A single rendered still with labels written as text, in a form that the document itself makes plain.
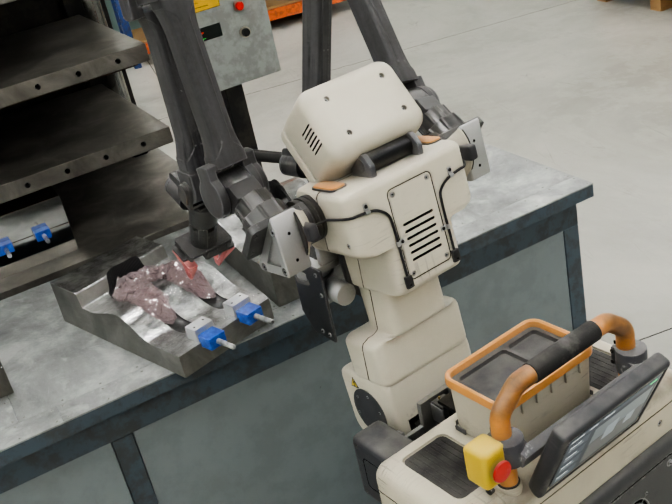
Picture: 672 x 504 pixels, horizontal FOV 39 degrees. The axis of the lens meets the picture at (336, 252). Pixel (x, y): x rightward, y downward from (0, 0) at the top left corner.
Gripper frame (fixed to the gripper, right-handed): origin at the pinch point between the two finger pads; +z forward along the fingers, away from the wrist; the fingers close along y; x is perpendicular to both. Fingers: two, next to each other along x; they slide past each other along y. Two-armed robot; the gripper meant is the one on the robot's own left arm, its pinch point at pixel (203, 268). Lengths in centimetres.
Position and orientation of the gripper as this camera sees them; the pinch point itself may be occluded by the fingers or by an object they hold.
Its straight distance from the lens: 202.8
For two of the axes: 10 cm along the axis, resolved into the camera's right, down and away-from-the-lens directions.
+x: 6.3, 6.1, -4.8
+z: -1.0, 6.7, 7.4
